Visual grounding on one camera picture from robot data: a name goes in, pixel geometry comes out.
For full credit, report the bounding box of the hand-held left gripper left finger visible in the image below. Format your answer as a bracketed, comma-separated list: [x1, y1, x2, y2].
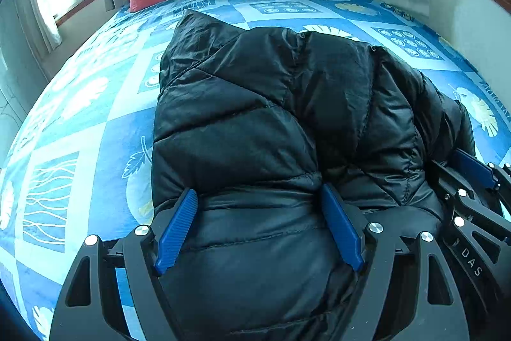
[50, 188, 199, 341]

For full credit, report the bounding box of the black puffer jacket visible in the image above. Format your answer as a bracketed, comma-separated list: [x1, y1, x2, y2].
[151, 9, 477, 341]

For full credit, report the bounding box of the blue patterned bed sheet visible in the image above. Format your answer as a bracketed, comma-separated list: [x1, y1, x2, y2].
[0, 0, 511, 341]

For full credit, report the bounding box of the white patterned wardrobe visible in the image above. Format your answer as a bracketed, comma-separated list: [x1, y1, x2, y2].
[0, 0, 41, 166]

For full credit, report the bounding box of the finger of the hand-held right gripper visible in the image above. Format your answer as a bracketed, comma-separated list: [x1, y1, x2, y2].
[453, 148, 511, 198]
[429, 160, 511, 320]

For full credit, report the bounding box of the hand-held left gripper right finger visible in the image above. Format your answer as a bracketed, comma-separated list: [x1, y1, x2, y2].
[321, 183, 472, 341]

